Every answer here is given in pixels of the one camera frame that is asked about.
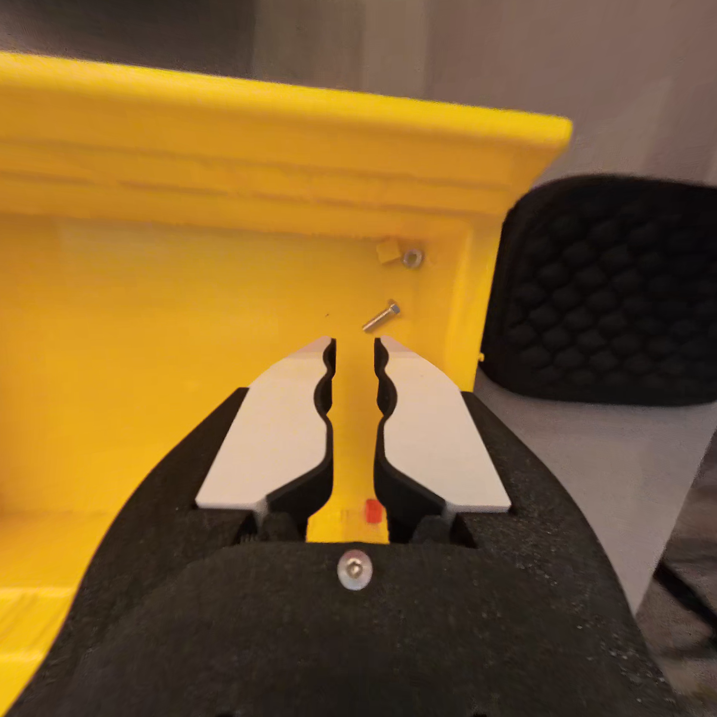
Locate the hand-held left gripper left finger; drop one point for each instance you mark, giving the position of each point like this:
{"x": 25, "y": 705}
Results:
{"x": 269, "y": 442}

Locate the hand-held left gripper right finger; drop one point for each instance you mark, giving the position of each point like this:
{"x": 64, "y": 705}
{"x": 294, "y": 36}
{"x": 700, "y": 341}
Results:
{"x": 442, "y": 442}

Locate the silver hex bolt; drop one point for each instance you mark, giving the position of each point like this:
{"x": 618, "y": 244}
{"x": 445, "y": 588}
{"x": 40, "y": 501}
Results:
{"x": 381, "y": 317}

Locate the yellow cube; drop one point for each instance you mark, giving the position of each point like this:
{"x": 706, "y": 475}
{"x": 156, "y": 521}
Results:
{"x": 388, "y": 252}

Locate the silver hex nut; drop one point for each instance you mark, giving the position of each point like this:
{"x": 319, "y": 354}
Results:
{"x": 405, "y": 256}

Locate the small red cube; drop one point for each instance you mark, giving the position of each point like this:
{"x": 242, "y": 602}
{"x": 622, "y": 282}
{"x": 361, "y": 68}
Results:
{"x": 374, "y": 511}

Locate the black quilted case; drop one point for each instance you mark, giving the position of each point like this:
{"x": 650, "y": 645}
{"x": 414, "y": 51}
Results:
{"x": 605, "y": 291}

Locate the yellow plastic bin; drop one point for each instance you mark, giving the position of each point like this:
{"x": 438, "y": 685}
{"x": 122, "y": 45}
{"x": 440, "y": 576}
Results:
{"x": 168, "y": 308}

